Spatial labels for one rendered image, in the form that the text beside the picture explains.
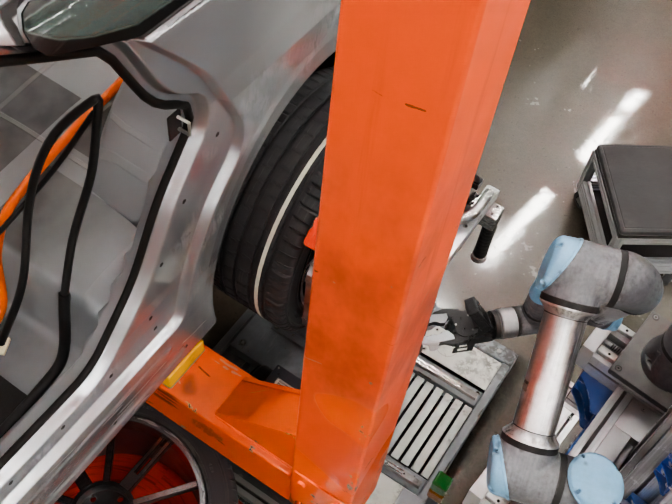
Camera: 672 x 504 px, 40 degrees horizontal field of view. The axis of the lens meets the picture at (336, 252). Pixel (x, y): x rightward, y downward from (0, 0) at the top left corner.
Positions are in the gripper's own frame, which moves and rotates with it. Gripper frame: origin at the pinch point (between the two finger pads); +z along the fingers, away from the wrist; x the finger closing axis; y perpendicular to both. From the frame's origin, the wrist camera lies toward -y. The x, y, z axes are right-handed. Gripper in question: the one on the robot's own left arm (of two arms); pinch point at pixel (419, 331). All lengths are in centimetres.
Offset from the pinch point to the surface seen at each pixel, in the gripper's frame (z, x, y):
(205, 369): 51, 6, 15
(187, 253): 52, 12, -26
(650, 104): -152, 136, 82
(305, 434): 33.4, -26.4, -12.2
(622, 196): -98, 66, 49
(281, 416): 35.9, -15.0, 2.5
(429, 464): -14, -5, 77
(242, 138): 39, 23, -49
